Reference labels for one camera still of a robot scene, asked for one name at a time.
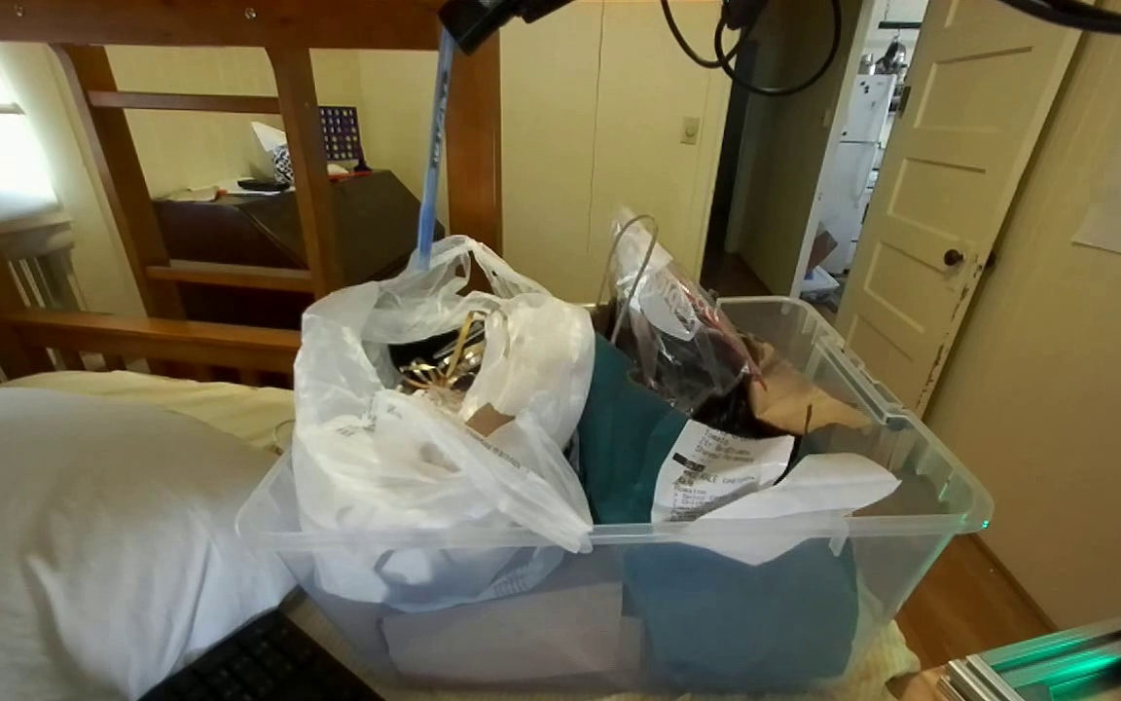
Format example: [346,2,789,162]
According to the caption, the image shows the blue pen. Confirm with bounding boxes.
[409,25,464,271]

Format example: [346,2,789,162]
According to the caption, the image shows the yellow bed sheet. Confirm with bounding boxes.
[0,366,302,458]

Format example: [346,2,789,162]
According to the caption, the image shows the brown paper bag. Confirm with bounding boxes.
[749,354,882,440]

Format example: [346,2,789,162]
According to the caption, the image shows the white plastic bag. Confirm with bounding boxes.
[239,231,599,613]

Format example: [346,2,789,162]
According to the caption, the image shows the dark patterned box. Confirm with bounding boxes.
[317,102,368,172]

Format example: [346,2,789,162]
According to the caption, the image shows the dark wooden dresser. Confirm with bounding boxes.
[149,168,424,328]

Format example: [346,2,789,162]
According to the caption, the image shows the white paper sheet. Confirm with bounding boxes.
[245,115,298,189]

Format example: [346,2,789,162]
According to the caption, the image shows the brown cardboard tag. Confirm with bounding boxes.
[460,401,518,445]

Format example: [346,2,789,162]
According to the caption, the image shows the cream panel door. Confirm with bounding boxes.
[832,0,1087,416]

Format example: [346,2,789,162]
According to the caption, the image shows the black lace fabric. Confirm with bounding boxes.
[690,328,789,445]

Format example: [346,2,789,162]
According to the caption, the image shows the white printed receipt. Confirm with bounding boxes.
[649,416,802,526]

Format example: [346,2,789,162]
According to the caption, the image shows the white radiator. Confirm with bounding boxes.
[0,205,85,316]

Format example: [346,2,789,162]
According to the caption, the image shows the white paper envelope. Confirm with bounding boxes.
[693,446,904,569]

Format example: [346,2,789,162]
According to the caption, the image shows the teal cloth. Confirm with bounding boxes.
[571,338,866,693]

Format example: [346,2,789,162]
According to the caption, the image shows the white pillow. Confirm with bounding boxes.
[0,385,302,701]

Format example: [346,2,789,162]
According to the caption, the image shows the clear plastic storage bin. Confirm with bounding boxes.
[278,293,1000,697]

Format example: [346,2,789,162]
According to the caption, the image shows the black keyboard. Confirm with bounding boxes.
[138,603,382,701]

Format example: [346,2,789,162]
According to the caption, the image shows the wooden bunk bed frame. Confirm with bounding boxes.
[0,0,508,385]

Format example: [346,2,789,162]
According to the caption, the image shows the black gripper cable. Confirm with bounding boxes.
[655,0,848,102]

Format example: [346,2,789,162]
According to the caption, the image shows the black hanging cable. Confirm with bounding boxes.
[1000,0,1121,37]

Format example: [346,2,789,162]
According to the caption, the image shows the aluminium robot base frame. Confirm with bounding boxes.
[924,626,1121,701]

